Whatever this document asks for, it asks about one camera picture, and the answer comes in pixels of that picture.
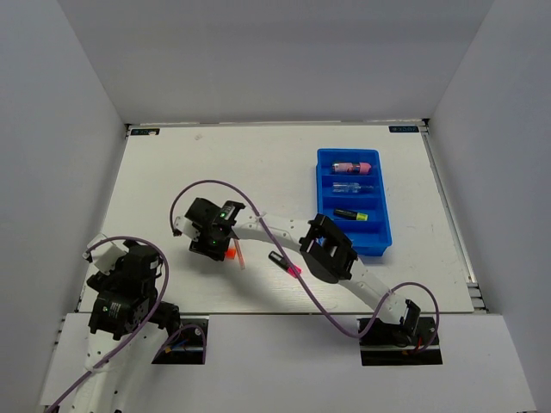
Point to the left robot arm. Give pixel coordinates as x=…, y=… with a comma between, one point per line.
x=128, y=322

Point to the clear spray bottle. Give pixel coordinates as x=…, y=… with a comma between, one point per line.
x=351, y=188

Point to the yellow highlighter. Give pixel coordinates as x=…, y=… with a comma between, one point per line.
x=350, y=215

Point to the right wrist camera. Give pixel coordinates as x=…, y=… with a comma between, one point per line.
x=182, y=226

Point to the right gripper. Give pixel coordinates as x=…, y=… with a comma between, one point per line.
x=201, y=246

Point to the pink highlighter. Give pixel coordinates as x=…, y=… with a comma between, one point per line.
x=284, y=264

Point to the pink patterned tube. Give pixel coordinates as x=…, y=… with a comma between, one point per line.
x=349, y=168

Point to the orange refill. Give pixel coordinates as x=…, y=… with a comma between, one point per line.
x=240, y=256

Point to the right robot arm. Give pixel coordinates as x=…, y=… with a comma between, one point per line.
x=325, y=249

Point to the table label sticker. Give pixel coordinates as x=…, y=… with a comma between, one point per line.
x=145, y=131
x=403, y=129

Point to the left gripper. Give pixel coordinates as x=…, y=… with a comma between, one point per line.
x=101, y=280

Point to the left table label sticker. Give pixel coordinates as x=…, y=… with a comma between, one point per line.
x=145, y=131

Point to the orange highlighter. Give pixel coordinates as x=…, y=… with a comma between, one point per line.
x=231, y=253

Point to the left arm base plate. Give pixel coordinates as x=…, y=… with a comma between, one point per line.
x=186, y=344

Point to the blue compartment tray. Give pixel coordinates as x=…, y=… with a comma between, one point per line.
x=371, y=237

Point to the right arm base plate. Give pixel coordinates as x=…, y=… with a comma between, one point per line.
x=383, y=346

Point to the right table label sticker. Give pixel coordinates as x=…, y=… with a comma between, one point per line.
x=403, y=129

